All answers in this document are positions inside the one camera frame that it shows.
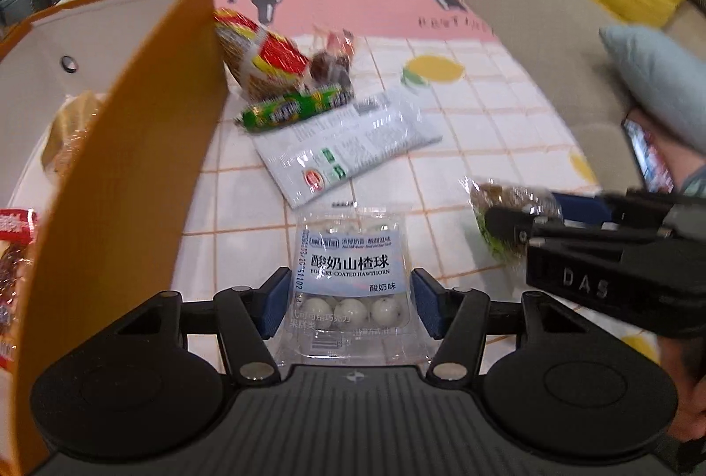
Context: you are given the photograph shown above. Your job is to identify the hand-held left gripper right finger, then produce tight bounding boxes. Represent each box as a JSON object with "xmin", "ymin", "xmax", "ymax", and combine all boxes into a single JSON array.
[{"xmin": 411, "ymin": 267, "xmax": 575, "ymax": 384}]

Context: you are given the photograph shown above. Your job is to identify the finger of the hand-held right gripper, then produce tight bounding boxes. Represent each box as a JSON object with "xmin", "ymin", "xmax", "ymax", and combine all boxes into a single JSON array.
[
  {"xmin": 485, "ymin": 205, "xmax": 624, "ymax": 248},
  {"xmin": 552, "ymin": 192, "xmax": 668, "ymax": 226}
]

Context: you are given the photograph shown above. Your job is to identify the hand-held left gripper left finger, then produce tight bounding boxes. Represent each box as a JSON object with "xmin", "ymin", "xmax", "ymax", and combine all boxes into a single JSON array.
[{"xmin": 113, "ymin": 266, "xmax": 292, "ymax": 384}]

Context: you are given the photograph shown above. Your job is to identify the clear packet of seeds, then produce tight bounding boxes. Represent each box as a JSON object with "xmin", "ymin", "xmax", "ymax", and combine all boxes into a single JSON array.
[{"xmin": 463, "ymin": 177, "xmax": 563, "ymax": 264}]

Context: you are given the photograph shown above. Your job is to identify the clear packet of white balls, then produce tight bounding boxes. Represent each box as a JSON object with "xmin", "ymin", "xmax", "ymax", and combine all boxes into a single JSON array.
[{"xmin": 273, "ymin": 204, "xmax": 436, "ymax": 372}]

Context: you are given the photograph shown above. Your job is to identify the orange cardboard box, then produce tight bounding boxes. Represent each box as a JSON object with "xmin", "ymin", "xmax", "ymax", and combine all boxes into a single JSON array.
[{"xmin": 0, "ymin": 0, "xmax": 229, "ymax": 476}]

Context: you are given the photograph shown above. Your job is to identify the green snack roll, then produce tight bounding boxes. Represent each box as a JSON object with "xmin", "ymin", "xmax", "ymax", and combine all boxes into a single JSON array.
[{"xmin": 237, "ymin": 84, "xmax": 354, "ymax": 132}]

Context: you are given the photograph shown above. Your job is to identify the small clear candy packet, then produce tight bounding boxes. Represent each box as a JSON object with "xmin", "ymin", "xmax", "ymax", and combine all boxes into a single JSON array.
[{"xmin": 306, "ymin": 26, "xmax": 359, "ymax": 87}]

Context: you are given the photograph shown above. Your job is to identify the red yellow striped stick packet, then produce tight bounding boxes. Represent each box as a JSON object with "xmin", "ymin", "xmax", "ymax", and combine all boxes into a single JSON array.
[{"xmin": 214, "ymin": 8, "xmax": 312, "ymax": 102}]

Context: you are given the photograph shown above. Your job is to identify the gold packet of mixed nuts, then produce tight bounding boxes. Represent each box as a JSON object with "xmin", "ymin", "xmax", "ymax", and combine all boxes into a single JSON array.
[{"xmin": 41, "ymin": 91, "xmax": 105, "ymax": 176}]

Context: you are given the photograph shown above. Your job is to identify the red label dried meat packet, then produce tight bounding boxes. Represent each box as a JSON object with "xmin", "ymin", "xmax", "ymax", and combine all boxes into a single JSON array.
[{"xmin": 0, "ymin": 208, "xmax": 39, "ymax": 372}]

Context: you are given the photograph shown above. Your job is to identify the person's right hand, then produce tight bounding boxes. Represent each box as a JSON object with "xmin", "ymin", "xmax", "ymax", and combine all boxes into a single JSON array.
[{"xmin": 659, "ymin": 335, "xmax": 706, "ymax": 455}]

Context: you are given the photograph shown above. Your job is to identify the smartphone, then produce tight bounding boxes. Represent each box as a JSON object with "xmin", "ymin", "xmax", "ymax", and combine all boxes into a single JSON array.
[{"xmin": 620, "ymin": 114, "xmax": 676, "ymax": 194}]

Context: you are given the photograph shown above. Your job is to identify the printed checked tablecloth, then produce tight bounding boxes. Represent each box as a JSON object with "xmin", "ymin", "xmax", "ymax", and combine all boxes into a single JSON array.
[{"xmin": 128, "ymin": 0, "xmax": 663, "ymax": 378}]

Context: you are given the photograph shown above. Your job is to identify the light blue pillow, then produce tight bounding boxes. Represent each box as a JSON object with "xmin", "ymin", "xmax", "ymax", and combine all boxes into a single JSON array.
[{"xmin": 598, "ymin": 24, "xmax": 706, "ymax": 157}]

